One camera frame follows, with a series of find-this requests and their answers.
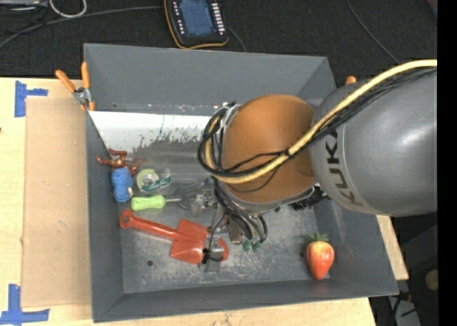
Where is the blue and brown toy figure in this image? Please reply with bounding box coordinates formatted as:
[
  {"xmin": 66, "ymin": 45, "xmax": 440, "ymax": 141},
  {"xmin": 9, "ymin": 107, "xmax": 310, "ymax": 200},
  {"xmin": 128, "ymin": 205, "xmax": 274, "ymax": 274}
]
[{"xmin": 95, "ymin": 148, "xmax": 146, "ymax": 205}]

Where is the clear green tape dispenser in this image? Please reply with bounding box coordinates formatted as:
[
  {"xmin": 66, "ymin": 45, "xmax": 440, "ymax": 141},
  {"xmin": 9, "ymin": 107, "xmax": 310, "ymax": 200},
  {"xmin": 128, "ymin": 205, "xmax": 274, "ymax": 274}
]
[{"xmin": 135, "ymin": 167, "xmax": 173, "ymax": 197}]

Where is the brown cardboard board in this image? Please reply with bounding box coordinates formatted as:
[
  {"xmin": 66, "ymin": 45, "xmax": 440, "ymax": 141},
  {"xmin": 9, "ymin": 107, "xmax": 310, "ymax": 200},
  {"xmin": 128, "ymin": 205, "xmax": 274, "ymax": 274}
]
[{"xmin": 20, "ymin": 97, "xmax": 94, "ymax": 308}]

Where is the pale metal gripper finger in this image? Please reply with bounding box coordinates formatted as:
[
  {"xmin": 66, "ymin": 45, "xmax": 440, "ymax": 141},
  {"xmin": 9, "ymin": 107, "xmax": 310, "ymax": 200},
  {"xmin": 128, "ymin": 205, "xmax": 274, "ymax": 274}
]
[
  {"xmin": 190, "ymin": 188, "xmax": 219, "ymax": 219},
  {"xmin": 198, "ymin": 238, "xmax": 226, "ymax": 272}
]

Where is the red toy shovel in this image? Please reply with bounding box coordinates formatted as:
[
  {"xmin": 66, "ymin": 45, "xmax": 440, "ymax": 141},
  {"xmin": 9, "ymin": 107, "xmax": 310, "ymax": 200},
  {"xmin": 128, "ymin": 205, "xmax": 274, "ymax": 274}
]
[{"xmin": 119, "ymin": 209, "xmax": 230, "ymax": 266}]

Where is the green-handled metal tool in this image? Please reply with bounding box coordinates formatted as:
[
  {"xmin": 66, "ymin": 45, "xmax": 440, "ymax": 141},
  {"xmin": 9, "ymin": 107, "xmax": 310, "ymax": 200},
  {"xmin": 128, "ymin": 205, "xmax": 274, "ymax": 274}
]
[{"xmin": 129, "ymin": 193, "xmax": 194, "ymax": 213}]

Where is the grey metal bin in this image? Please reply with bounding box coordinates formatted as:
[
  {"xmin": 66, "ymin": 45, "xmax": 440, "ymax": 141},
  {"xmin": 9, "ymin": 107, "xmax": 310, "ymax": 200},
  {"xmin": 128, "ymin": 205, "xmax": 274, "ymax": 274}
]
[{"xmin": 84, "ymin": 43, "xmax": 400, "ymax": 323}]

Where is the red toy strawberry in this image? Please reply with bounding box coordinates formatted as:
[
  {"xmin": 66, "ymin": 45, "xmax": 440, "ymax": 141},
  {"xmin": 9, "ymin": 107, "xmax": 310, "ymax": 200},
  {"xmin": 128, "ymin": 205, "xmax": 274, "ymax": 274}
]
[{"xmin": 305, "ymin": 232, "xmax": 336, "ymax": 281}]

